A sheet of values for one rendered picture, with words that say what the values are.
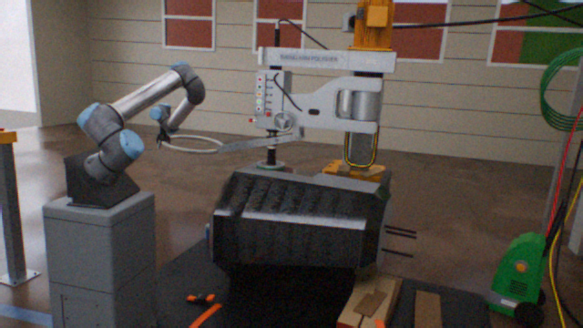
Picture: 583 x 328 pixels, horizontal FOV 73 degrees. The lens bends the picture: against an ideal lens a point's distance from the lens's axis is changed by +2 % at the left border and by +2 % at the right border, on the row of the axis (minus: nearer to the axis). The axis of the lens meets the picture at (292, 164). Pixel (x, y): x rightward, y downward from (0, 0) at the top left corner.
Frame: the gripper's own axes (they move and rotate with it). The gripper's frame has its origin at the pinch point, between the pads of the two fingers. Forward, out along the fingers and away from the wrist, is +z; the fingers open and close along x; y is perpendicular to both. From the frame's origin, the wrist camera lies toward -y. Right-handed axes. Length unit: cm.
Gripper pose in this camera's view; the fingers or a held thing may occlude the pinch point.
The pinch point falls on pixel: (163, 149)
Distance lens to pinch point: 323.2
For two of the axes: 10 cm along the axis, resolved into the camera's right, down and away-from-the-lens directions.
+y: 2.5, 3.0, -9.2
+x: 9.6, 0.6, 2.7
